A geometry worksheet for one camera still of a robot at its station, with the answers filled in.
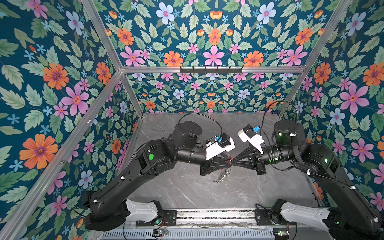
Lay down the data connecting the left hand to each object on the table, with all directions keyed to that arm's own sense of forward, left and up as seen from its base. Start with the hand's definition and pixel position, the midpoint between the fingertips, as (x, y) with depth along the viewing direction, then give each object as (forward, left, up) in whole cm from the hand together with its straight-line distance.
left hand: (231, 161), depth 47 cm
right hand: (+1, -1, -2) cm, 3 cm away
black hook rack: (+65, 0, -6) cm, 66 cm away
